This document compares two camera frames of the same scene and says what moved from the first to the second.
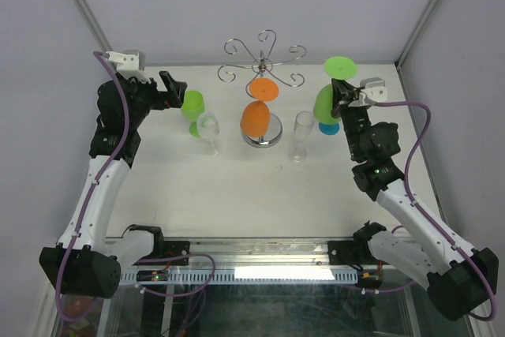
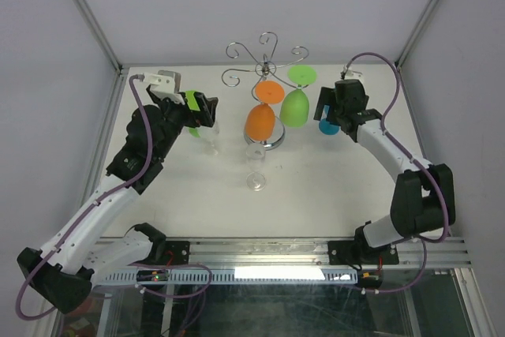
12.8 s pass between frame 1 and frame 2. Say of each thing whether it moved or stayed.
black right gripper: stayed
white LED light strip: stayed
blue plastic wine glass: stayed
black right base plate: stayed
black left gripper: moved
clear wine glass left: stayed
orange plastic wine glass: moved
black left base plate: stayed
